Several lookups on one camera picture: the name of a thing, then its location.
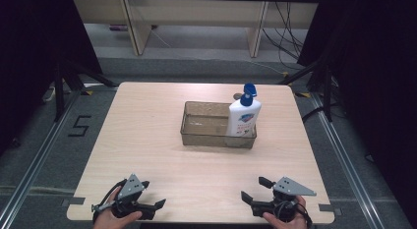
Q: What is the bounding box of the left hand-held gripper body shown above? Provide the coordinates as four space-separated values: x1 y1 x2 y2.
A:
91 173 156 221

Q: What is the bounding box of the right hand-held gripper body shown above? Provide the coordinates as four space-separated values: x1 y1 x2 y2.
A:
250 176 318 223

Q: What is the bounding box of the white bottle with blue cap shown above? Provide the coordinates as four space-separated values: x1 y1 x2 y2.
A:
225 83 263 139

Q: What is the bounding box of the clear brown plastic box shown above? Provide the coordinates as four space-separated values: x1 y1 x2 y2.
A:
179 100 258 149

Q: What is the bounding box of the person's right hand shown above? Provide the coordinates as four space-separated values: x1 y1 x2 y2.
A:
262 195 310 229

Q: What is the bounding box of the person's left hand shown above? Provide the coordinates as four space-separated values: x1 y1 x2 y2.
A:
92 189 144 229

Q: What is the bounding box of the grey tape piece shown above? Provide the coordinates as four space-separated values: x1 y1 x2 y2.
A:
61 197 87 207
318 203 342 217

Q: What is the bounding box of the black metal stand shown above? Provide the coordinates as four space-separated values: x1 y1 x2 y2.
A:
53 60 118 123
278 58 336 124

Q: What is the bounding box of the dark curtain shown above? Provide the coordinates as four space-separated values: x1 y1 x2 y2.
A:
296 0 417 228
0 0 103 158

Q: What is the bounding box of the pale wooden shelf unit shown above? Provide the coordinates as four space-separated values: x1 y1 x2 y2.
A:
72 0 319 58

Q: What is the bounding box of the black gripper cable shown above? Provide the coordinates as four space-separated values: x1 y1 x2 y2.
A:
92 178 129 223
274 200 313 228

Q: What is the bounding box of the aluminium floor rail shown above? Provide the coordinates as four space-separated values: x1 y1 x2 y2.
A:
309 92 386 229
0 90 82 229

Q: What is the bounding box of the thick black floor cable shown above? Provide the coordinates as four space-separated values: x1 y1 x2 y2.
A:
301 105 329 124

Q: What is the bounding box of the thin white floor cable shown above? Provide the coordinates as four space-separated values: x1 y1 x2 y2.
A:
244 58 287 75

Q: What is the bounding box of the thick white cable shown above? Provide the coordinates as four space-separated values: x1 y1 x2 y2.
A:
41 86 57 103

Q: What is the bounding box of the bundle of black cables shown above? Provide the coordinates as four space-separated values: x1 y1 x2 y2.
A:
261 1 305 71

